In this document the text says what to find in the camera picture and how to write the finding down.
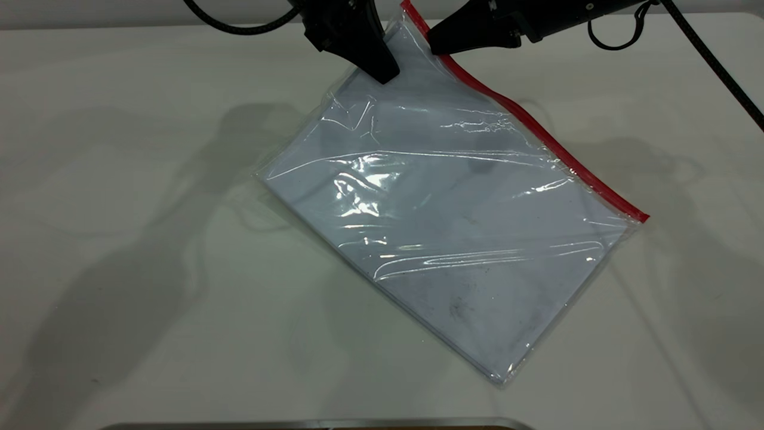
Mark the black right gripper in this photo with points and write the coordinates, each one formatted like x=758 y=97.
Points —
x=555 y=15

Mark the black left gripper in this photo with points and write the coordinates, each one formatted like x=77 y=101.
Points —
x=334 y=21

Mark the grey metal edge strip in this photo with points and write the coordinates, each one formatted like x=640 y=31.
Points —
x=322 y=425

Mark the clear plastic bag red zipper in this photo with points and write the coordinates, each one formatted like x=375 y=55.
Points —
x=525 y=122

